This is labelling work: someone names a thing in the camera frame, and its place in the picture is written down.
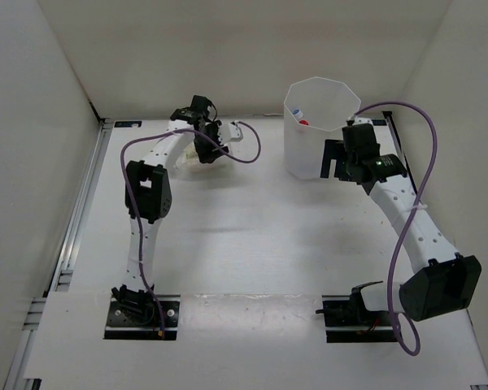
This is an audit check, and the white polygonal plastic bin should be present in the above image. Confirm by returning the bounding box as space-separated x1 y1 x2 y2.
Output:
284 76 361 180

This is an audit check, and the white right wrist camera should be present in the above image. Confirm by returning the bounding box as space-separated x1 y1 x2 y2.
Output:
346 116 373 126

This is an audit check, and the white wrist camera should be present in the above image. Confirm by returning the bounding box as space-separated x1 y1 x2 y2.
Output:
346 116 373 126
217 122 243 145

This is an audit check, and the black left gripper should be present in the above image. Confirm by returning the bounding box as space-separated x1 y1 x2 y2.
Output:
193 119 229 164

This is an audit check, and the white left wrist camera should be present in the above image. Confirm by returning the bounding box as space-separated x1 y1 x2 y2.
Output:
217 122 243 145

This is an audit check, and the aluminium left frame rail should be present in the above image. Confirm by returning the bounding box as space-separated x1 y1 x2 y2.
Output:
3 119 114 389

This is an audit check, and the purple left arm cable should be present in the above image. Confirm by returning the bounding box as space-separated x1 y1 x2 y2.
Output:
120 120 262 340

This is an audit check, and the clear bottle yellow label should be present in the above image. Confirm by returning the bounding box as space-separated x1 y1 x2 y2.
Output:
173 144 233 175

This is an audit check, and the blue label plastic bottle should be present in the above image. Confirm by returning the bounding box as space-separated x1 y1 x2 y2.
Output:
293 109 304 121

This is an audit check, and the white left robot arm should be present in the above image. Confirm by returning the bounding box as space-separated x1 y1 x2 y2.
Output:
112 95 229 327

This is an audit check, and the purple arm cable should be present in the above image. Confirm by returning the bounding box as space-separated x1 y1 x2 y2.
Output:
120 120 262 340
346 100 438 357

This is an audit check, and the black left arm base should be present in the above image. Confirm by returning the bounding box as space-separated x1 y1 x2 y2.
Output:
103 295 181 341

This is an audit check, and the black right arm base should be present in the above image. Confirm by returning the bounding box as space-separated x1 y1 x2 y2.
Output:
316 281 397 344

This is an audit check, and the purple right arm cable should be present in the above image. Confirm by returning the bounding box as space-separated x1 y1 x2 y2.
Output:
346 100 438 357

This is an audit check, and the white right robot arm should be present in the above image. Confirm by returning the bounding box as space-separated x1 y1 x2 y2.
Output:
325 123 481 325

